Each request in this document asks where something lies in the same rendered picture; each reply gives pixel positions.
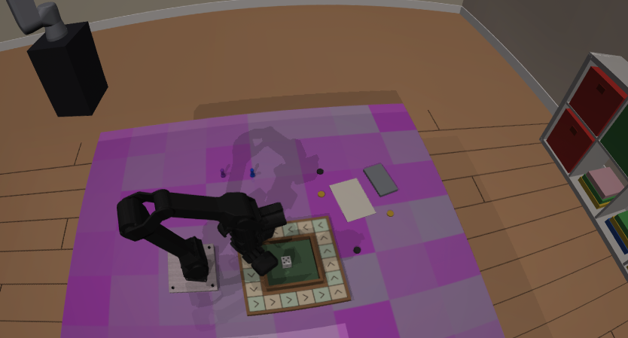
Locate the beige flat rectangular card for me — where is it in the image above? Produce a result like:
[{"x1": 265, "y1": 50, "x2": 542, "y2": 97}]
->
[{"x1": 329, "y1": 178, "x2": 376, "y2": 222}]

